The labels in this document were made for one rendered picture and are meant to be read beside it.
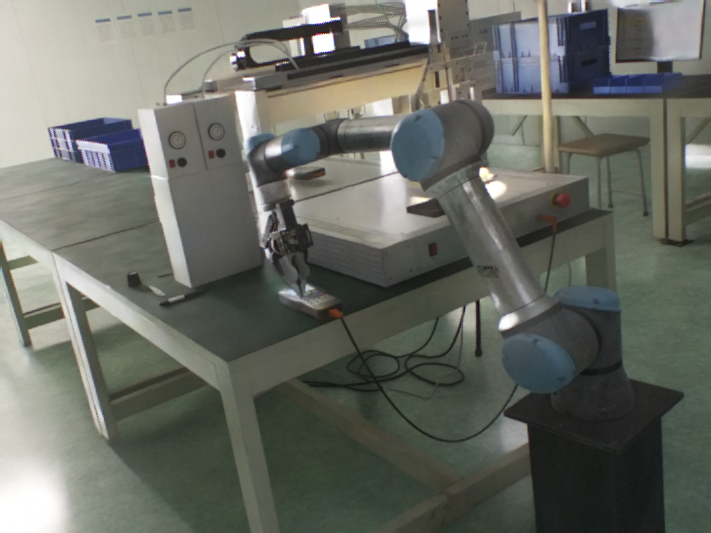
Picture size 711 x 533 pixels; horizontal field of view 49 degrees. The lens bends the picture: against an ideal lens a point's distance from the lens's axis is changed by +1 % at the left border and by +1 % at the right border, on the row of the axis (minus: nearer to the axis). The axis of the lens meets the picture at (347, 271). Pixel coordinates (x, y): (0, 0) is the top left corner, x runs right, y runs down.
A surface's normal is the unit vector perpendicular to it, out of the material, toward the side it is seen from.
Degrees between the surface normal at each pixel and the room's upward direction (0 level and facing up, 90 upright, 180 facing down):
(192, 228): 90
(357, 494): 0
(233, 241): 90
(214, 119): 90
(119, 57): 90
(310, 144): 76
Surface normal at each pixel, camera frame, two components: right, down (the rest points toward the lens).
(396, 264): 0.56, 0.18
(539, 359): -0.62, 0.44
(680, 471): -0.15, -0.94
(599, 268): -0.82, 0.29
